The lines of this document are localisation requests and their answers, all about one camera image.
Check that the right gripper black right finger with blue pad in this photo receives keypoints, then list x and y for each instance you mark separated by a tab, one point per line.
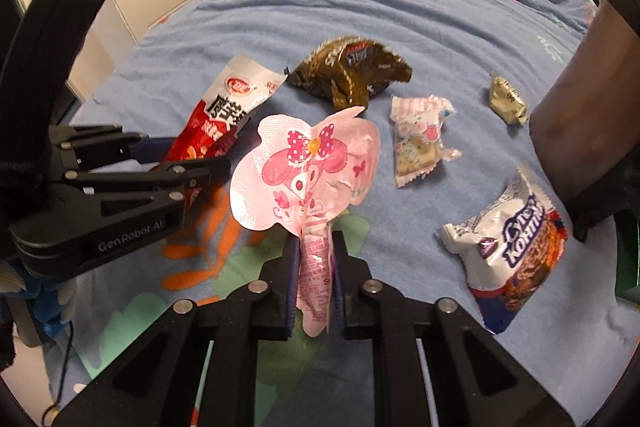
433	364

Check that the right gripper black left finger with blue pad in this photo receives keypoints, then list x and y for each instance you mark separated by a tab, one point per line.
195	361

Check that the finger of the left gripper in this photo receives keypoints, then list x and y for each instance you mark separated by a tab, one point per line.
132	190
101	145

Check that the red white snack packet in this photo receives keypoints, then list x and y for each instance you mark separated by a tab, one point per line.
223	111

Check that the white blue wafer packet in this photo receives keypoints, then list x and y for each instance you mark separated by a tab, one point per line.
508	249

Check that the pink cartoon snack packet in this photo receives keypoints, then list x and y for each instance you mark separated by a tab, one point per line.
302	177

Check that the dark brown snack bag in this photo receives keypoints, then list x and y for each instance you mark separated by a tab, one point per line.
349	71

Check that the pink white candy packet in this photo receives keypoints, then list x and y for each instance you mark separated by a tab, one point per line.
418	136

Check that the small gold candy packet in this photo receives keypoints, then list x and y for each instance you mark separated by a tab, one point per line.
506	102

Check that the blue cartoon bed sheet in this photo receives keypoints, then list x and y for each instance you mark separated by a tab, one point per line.
380	119

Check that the black steel electric kettle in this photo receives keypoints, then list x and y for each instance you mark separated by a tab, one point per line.
585	130

